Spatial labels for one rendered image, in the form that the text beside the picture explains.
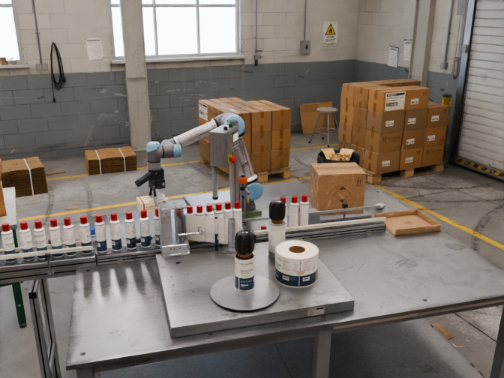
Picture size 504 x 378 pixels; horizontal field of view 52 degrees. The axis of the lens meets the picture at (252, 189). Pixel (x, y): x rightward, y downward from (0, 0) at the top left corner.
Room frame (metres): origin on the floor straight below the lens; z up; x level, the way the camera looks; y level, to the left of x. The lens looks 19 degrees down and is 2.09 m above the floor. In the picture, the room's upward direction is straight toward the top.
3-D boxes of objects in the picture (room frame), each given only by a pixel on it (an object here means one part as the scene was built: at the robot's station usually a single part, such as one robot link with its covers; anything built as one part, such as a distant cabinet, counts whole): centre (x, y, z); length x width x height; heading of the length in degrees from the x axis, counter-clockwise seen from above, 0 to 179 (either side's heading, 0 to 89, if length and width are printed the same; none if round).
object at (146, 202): (2.84, 0.58, 0.99); 0.16 x 0.12 x 0.07; 114
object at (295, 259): (2.18, -0.21, 0.95); 0.20 x 0.20 x 0.14
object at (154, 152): (2.85, 0.56, 1.31); 0.09 x 0.08 x 0.11; 108
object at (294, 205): (2.73, -0.24, 0.98); 0.05 x 0.05 x 0.20
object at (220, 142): (2.71, 0.15, 1.38); 0.17 x 0.10 x 0.19; 160
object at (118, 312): (2.59, -0.13, 0.82); 2.10 x 1.50 x 0.02; 105
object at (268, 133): (6.70, 0.12, 0.45); 1.20 x 0.84 x 0.89; 26
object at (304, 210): (2.75, -0.30, 0.98); 0.05 x 0.05 x 0.20
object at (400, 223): (2.92, -0.94, 0.85); 0.30 x 0.26 x 0.04; 105
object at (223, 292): (2.03, 0.03, 0.89); 0.31 x 0.31 x 0.01
